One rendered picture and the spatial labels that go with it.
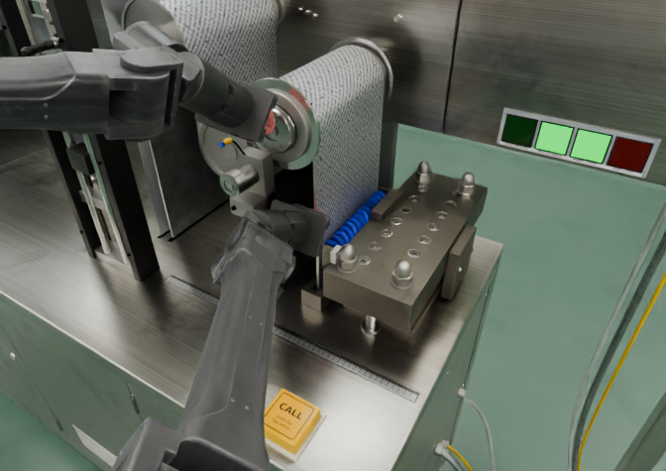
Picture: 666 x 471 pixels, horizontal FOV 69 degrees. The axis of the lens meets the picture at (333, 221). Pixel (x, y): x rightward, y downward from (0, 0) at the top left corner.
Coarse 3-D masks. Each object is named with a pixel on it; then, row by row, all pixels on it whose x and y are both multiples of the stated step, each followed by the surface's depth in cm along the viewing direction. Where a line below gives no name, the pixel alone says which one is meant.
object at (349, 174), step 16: (368, 128) 89; (352, 144) 85; (368, 144) 91; (320, 160) 77; (336, 160) 81; (352, 160) 87; (368, 160) 93; (320, 176) 78; (336, 176) 83; (352, 176) 89; (368, 176) 95; (320, 192) 80; (336, 192) 85; (352, 192) 91; (368, 192) 98; (320, 208) 82; (336, 208) 87; (352, 208) 93; (336, 224) 89
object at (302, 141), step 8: (280, 96) 71; (288, 96) 71; (280, 104) 71; (288, 104) 71; (296, 104) 71; (288, 112) 71; (296, 112) 71; (296, 120) 71; (304, 120) 71; (296, 128) 72; (304, 128) 71; (304, 136) 72; (296, 144) 74; (304, 144) 73; (288, 152) 76; (296, 152) 75; (304, 152) 74; (280, 160) 77; (288, 160) 76
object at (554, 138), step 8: (544, 128) 86; (552, 128) 85; (560, 128) 85; (568, 128) 84; (544, 136) 87; (552, 136) 86; (560, 136) 85; (568, 136) 85; (536, 144) 88; (544, 144) 87; (552, 144) 87; (560, 144) 86; (560, 152) 87
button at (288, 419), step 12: (288, 396) 74; (276, 408) 72; (288, 408) 72; (300, 408) 72; (312, 408) 72; (276, 420) 70; (288, 420) 70; (300, 420) 70; (312, 420) 71; (276, 432) 69; (288, 432) 69; (300, 432) 69; (288, 444) 68; (300, 444) 69
